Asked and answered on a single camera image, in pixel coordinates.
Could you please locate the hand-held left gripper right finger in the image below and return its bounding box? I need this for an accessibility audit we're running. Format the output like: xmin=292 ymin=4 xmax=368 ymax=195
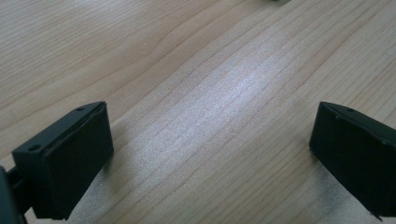
xmin=308 ymin=101 xmax=396 ymax=220

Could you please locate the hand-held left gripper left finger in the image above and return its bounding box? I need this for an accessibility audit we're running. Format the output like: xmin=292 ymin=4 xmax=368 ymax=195
xmin=11 ymin=101 xmax=115 ymax=221

